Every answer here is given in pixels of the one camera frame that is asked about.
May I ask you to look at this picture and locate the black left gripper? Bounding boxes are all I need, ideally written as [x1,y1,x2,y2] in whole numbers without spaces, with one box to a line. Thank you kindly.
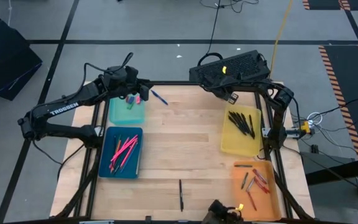
[104,65,154,102]

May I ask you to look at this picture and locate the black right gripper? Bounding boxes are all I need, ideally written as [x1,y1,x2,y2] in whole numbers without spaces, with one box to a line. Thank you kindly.
[201,76,242,105]

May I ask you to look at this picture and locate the blue ballpoint pen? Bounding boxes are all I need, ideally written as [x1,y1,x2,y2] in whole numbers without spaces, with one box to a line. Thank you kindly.
[150,89,169,106]

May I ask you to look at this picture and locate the pink pencil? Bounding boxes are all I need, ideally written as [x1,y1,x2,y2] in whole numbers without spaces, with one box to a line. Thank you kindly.
[112,138,139,167]
[110,134,139,164]
[118,141,139,170]
[112,136,139,161]

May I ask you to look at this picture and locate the blue pencil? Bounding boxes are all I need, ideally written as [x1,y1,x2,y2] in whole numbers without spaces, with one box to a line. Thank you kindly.
[119,145,140,172]

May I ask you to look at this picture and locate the blue plastic bin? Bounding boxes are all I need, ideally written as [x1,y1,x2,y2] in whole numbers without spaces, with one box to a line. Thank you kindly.
[98,126,144,180]

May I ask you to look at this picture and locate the black computer case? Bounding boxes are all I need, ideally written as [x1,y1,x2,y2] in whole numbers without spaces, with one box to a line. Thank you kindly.
[188,49,272,83]

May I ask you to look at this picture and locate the teal plastic bin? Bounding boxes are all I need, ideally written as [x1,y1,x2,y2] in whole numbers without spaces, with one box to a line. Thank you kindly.
[109,91,145,126]

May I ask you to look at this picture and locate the yellow plastic bin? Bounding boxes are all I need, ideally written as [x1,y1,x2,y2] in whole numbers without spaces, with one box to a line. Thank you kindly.
[220,103,263,158]

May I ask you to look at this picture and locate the orange plastic bin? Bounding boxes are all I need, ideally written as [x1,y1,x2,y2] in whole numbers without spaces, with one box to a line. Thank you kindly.
[231,160,282,222]

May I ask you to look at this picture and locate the large black box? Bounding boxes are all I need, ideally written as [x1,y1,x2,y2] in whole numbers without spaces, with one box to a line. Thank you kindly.
[0,6,43,101]

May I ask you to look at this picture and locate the black mat orange striped edge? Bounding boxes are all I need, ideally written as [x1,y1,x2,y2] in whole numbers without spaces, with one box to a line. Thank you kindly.
[301,0,358,11]
[318,44,358,160]

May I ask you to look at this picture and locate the black beam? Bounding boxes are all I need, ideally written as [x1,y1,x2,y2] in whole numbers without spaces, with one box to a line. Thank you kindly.
[304,154,358,187]

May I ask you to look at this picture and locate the black hanging cable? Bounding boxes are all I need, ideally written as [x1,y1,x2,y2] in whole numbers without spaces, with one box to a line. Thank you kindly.
[196,0,260,67]

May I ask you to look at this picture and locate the yellow hanging cable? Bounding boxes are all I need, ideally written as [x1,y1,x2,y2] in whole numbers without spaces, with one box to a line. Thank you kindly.
[268,0,295,79]

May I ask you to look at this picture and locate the white cable coil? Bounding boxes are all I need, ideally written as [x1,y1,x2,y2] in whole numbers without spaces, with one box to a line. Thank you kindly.
[306,111,323,126]

